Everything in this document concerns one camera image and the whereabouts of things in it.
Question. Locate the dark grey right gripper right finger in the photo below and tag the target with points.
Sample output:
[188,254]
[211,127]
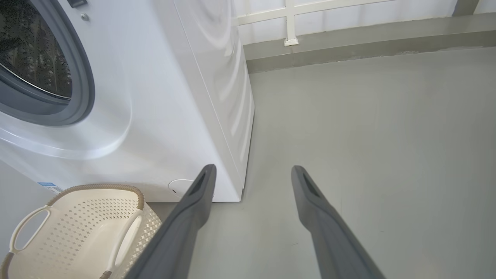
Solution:
[329,240]

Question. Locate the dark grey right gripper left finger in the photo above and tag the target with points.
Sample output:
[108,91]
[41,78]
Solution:
[182,232]

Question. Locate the cream perforated laundry basket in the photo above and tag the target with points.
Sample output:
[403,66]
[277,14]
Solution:
[77,232]

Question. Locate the white front-load washing machine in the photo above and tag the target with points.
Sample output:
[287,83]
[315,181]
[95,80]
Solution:
[166,97]

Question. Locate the grey rubber door seal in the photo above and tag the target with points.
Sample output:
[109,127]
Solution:
[83,77]

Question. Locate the round white filter cover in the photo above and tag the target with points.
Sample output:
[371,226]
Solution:
[178,188]

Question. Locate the blue energy label sticker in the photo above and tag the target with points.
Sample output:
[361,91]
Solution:
[50,186]

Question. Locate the white railing fence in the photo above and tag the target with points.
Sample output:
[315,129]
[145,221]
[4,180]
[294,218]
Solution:
[290,23]

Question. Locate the perforated steel drum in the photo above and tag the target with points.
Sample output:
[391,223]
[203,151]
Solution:
[31,50]

